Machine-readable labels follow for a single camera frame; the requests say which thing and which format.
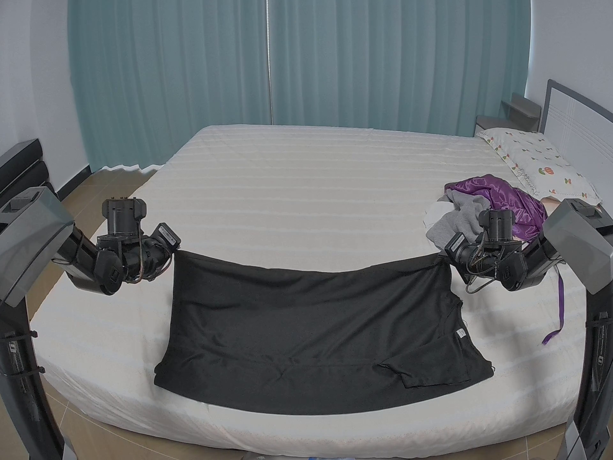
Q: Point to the purple satin garment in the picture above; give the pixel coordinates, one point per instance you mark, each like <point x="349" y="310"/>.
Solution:
<point x="507" y="199"/>

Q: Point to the grey bedside table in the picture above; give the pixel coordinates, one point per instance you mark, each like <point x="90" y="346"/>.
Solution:
<point x="522" y="108"/>

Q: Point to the white garment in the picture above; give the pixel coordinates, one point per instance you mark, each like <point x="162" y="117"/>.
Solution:
<point x="433" y="213"/>

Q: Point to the blue-green curtain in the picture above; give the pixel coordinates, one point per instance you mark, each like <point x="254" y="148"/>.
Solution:
<point x="172" y="65"/>
<point x="397" y="51"/>

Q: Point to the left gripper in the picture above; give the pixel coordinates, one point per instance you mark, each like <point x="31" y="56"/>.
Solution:
<point x="153" y="254"/>

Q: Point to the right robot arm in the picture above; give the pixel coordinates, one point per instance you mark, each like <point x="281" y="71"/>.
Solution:
<point x="579" y="242"/>

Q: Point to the black chest of drawers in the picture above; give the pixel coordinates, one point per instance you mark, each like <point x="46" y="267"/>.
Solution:
<point x="21" y="161"/>

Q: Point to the black T-shirt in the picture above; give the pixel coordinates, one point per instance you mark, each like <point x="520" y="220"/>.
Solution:
<point x="311" y="324"/>

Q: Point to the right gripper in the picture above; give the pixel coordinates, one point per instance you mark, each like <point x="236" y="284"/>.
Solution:
<point x="474" y="259"/>

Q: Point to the bed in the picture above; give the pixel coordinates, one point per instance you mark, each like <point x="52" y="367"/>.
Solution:
<point x="311" y="185"/>

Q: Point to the grey garment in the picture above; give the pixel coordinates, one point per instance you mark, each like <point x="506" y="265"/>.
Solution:
<point x="450" y="230"/>

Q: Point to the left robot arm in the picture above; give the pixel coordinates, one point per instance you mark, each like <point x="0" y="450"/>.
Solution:
<point x="33" y="237"/>

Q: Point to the white printed pillow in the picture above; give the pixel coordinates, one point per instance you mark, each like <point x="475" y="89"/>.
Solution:
<point x="541" y="161"/>

